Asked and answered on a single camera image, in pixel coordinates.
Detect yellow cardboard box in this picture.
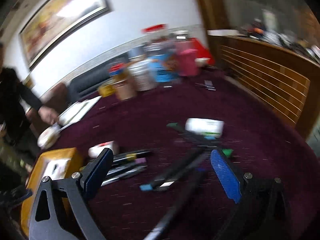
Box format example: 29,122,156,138
21,148,84,236

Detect black marker green caps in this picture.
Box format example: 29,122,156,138
167,122,221,148

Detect white bottle red label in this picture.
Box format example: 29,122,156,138
88,141,119,159

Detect white bottle green label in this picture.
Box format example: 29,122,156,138
185,118,224,138

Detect clear gel pen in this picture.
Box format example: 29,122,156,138
144,168,206,240

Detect black marker pink cap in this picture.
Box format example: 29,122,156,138
101,158,147,186

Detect black marker yellow cap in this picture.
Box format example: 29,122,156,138
113,150,153,164

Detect bystander black sleeve forearm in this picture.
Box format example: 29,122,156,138
9,68,43,112

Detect bystander bare hand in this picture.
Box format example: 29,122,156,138
38,106,59,126

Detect person in black jacket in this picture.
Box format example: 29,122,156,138
1,44,40,167

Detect white plastic bag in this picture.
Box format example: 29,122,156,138
37,126,60,150

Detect white papers on table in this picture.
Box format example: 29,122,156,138
59,96,101,127

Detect brown armchair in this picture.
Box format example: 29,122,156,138
26,82,69,133

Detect purple velvet tablecloth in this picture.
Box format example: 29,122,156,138
53,73,319,239

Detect nail clipper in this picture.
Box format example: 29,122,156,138
195,80,216,91

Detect yellow tape roll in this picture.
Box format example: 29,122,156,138
98,84,115,98

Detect black leather sofa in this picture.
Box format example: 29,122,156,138
67,53,129,103

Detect clear jar tan label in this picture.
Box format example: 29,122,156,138
112,74,137,101

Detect red box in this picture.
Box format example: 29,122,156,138
192,38,215,67

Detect blue cartoon label jar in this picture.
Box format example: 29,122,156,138
148,53,178,83

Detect pink bottle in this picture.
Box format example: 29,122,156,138
175,41,199,76

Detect white jar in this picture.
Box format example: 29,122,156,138
127,59,157,92

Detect wooden brick-pattern cabinet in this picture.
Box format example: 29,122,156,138
197,0,319,139

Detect red lid jar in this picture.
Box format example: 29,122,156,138
142,24,167,34

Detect framed horse painting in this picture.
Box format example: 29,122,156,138
20,0,110,70

